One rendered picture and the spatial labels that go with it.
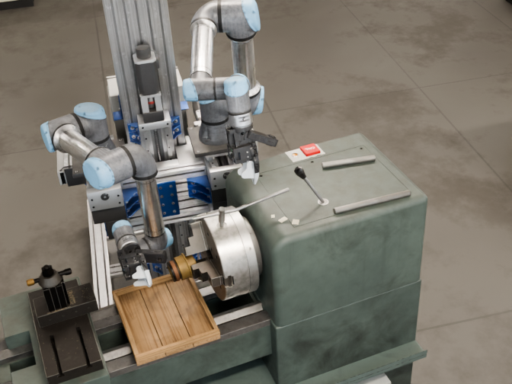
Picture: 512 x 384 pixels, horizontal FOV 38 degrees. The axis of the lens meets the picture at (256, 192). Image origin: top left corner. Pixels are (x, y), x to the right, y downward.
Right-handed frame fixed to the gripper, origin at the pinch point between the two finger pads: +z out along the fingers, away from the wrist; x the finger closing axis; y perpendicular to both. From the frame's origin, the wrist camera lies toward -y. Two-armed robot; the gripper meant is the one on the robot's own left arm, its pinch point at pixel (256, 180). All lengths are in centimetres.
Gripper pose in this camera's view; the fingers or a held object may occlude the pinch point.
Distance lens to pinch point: 248.6
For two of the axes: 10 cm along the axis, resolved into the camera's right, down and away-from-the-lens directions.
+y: -9.3, 2.6, -2.7
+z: 1.4, 9.1, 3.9
